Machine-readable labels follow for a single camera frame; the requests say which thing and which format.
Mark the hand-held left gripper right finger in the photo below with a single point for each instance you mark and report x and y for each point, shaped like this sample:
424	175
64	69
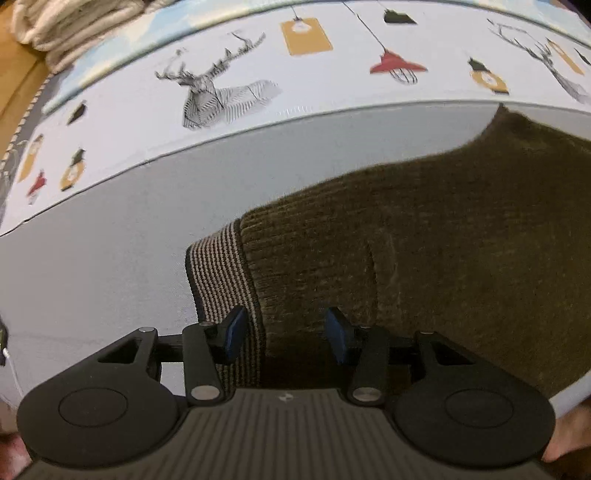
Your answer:
337	334

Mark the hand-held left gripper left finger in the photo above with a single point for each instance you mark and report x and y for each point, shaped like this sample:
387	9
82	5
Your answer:
234	334

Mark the olive brown knit sweater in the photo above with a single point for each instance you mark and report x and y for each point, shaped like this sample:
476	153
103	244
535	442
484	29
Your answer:
415	230

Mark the person's bare foot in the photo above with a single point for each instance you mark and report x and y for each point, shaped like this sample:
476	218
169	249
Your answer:
570	434

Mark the light blue printed blanket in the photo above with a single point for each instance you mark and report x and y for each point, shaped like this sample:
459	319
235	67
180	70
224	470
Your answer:
78	78

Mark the cream textured folded quilt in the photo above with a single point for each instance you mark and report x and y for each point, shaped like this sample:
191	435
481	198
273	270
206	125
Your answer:
55	32

